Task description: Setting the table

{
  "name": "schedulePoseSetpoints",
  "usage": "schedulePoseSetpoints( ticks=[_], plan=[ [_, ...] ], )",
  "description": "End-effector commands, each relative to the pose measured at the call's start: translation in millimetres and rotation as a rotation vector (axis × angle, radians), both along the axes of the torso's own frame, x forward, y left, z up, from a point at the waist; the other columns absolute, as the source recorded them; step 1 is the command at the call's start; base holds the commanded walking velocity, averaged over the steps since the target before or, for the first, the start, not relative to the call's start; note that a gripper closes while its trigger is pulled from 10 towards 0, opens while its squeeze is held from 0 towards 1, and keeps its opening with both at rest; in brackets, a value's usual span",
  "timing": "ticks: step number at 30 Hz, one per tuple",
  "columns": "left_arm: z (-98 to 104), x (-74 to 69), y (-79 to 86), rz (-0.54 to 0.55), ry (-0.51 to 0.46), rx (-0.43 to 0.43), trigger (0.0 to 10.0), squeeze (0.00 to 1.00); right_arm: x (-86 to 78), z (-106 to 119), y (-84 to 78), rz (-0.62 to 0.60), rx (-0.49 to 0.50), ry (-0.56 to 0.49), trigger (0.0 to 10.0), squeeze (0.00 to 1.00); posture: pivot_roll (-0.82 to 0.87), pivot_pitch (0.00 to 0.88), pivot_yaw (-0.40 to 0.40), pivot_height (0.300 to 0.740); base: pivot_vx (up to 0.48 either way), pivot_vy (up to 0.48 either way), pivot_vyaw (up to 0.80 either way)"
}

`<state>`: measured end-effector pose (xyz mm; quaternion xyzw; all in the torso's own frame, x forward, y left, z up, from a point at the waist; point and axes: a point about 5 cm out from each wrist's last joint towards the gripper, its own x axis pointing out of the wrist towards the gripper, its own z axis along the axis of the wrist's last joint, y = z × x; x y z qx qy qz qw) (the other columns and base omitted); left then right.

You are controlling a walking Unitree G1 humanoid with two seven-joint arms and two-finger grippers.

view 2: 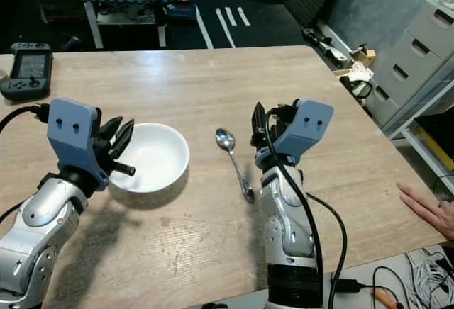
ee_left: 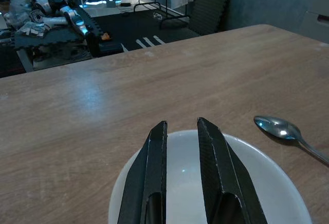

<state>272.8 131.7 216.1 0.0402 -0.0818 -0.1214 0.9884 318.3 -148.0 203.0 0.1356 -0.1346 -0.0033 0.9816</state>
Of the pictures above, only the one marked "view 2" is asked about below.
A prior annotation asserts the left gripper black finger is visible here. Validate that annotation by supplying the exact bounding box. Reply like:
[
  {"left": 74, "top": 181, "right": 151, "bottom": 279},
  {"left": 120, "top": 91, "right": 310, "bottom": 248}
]
[
  {"left": 112, "top": 120, "right": 136, "bottom": 163},
  {"left": 100, "top": 116, "right": 123, "bottom": 148}
]

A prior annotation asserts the person's bare hand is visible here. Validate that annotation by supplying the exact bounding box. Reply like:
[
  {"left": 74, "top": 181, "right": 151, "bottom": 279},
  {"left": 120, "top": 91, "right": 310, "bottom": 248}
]
[{"left": 397, "top": 183, "right": 454, "bottom": 241}]

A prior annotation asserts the silver metal spoon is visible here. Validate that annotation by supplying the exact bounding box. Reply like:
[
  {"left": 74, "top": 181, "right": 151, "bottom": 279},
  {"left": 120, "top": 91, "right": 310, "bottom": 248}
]
[{"left": 216, "top": 128, "right": 255, "bottom": 204}]

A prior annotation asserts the white ceramic bowl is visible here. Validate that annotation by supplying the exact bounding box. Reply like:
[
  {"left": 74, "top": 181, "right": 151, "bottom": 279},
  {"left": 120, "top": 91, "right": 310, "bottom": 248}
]
[{"left": 110, "top": 123, "right": 191, "bottom": 195}]

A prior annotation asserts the crumpled white paper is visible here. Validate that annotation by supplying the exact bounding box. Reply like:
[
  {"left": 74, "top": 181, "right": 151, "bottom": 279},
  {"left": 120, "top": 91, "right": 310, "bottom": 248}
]
[{"left": 340, "top": 64, "right": 375, "bottom": 87}]

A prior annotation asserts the black handheld controller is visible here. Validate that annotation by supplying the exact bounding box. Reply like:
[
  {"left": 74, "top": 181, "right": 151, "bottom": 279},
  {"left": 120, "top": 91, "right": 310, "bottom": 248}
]
[{"left": 1, "top": 42, "right": 52, "bottom": 101}]

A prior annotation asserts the small open cardboard box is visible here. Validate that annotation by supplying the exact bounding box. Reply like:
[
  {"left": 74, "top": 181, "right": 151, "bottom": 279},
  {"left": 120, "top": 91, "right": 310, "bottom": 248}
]
[{"left": 350, "top": 44, "right": 377, "bottom": 68}]

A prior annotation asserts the grey workbench with white legs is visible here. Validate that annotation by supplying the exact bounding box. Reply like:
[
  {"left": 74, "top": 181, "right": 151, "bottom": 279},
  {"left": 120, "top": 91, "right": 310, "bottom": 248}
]
[{"left": 82, "top": 0, "right": 198, "bottom": 50}]

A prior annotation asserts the black mesh crate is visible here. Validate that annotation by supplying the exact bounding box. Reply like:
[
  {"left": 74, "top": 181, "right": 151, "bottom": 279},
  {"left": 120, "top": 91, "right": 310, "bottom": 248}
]
[{"left": 28, "top": 0, "right": 87, "bottom": 23}]

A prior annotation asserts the white metal shelf rack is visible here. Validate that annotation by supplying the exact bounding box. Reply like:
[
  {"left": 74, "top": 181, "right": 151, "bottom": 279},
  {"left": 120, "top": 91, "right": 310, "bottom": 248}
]
[{"left": 399, "top": 81, "right": 454, "bottom": 176}]

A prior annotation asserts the grey drawer cabinet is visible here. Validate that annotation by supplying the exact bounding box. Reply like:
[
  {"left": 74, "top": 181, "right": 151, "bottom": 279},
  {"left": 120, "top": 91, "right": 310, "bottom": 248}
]
[{"left": 367, "top": 0, "right": 454, "bottom": 127}]

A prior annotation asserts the black power adapter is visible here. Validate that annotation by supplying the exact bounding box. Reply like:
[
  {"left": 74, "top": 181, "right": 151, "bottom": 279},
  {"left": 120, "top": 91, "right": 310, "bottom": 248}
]
[{"left": 332, "top": 278, "right": 364, "bottom": 293}]

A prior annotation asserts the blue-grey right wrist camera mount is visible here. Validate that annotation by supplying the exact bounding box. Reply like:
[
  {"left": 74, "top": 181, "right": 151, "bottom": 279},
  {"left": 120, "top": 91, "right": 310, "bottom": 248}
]
[{"left": 255, "top": 99, "right": 335, "bottom": 169}]

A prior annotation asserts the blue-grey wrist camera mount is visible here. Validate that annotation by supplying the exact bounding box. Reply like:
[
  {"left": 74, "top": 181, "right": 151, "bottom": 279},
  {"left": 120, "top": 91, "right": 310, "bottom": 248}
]
[
  {"left": 47, "top": 99, "right": 101, "bottom": 186},
  {"left": 255, "top": 99, "right": 335, "bottom": 169}
]

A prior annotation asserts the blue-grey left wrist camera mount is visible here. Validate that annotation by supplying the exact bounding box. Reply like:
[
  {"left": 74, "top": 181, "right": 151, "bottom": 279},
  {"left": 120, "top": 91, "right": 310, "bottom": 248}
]
[{"left": 47, "top": 99, "right": 101, "bottom": 186}]

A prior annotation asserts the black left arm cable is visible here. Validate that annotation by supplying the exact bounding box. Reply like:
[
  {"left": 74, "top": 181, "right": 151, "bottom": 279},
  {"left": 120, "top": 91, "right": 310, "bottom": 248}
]
[{"left": 0, "top": 105, "right": 50, "bottom": 226}]

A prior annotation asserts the orange handled tool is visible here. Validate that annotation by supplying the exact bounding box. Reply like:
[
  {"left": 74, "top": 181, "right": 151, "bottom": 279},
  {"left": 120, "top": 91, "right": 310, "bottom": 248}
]
[{"left": 372, "top": 288, "right": 406, "bottom": 309}]

